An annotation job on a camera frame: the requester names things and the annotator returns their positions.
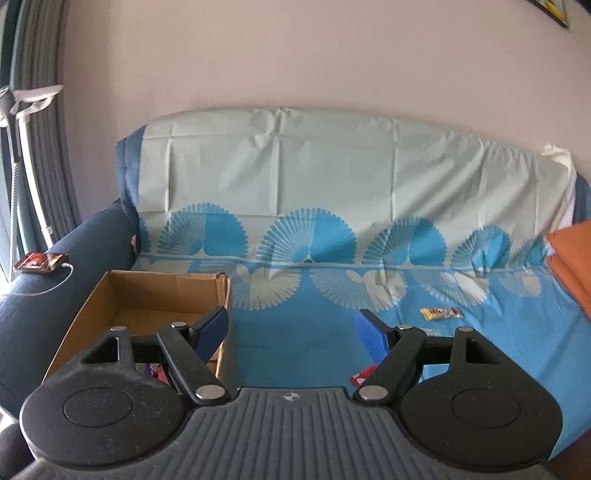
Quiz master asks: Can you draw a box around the dark blue sofa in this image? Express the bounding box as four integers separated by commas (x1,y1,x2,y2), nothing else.
0,136,591,462

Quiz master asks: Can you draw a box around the brown cardboard box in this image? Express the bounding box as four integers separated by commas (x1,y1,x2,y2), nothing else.
41,271,232,385

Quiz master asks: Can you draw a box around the orange cushion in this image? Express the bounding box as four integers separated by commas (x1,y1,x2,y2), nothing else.
546,220,591,319

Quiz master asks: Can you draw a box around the framed wall picture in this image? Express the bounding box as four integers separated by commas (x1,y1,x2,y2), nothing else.
526,0,571,31

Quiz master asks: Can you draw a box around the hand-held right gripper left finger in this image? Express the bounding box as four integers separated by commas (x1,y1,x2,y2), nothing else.
81,305,232,407

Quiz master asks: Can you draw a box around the grey curtain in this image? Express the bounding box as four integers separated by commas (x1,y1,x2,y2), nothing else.
0,0,85,283

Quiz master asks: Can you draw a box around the white charging cable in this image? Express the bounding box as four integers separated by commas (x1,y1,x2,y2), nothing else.
9,262,75,296

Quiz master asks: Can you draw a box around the yellow snack packet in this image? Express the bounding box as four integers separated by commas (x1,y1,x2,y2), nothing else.
419,307,464,322

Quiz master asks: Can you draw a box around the black smartphone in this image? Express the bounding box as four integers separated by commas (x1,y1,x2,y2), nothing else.
14,252,70,274

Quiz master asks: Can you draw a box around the red snack packet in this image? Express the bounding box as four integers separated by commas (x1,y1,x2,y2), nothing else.
349,364,380,387

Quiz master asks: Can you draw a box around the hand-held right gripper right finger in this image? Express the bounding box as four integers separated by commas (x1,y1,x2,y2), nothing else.
353,308,506,408

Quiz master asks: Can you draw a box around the fan print sofa cover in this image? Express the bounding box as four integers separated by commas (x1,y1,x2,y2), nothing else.
136,107,591,457

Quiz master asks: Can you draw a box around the white cloth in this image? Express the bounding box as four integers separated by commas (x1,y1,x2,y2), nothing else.
540,144,578,232

